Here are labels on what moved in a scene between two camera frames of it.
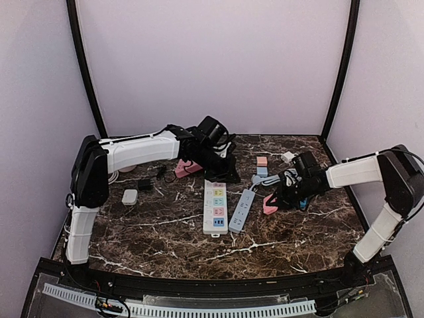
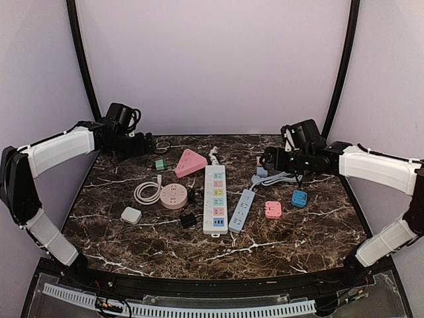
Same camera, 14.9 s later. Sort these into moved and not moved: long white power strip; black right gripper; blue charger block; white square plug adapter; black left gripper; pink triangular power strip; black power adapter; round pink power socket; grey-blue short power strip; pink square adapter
Moved: black power adapter; white square plug adapter; black right gripper; pink square adapter; black left gripper; round pink power socket
Not moved: pink triangular power strip; grey-blue short power strip; blue charger block; long white power strip
